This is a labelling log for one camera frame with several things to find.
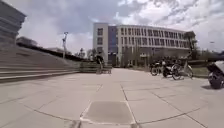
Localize square grey manhole cover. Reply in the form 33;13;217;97
79;100;137;126

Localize grey concrete slab plaza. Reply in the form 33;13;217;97
0;67;224;128

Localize wide grey concrete steps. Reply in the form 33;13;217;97
0;44;83;84

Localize grey tiered building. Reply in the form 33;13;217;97
0;0;28;48

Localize lamp pole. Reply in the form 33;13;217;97
61;31;69;60

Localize dark parked scooter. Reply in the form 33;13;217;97
206;60;224;90

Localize tree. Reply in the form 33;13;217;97
183;30;198;60

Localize grass strip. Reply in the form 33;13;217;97
191;66;210;78

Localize large pale multi-storey building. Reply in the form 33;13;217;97
92;22;198;68

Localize person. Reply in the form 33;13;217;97
95;53;105;75

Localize row of parked bicycles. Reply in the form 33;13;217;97
149;58;195;81

